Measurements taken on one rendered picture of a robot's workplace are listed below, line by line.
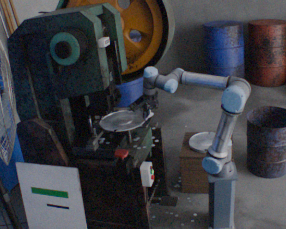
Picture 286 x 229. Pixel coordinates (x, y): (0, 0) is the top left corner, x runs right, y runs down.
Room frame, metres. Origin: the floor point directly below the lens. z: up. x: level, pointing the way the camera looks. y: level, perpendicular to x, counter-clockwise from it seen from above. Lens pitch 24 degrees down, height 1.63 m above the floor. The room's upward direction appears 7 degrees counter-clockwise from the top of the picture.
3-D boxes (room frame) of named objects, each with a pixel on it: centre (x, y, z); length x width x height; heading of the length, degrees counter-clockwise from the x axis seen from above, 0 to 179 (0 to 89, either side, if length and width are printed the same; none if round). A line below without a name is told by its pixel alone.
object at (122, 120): (1.82, 0.12, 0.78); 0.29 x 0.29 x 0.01
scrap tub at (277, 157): (2.18, -1.04, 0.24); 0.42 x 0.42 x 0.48
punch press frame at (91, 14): (1.92, 0.38, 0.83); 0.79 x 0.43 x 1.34; 70
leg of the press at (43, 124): (1.66, 0.46, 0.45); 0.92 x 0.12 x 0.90; 70
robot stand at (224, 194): (1.61, -0.45, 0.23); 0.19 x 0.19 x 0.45; 81
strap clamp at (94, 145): (1.71, 0.30, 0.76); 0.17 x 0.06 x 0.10; 160
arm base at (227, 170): (1.61, -0.45, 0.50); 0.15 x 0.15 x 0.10
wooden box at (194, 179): (2.13, -0.48, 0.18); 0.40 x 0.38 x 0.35; 74
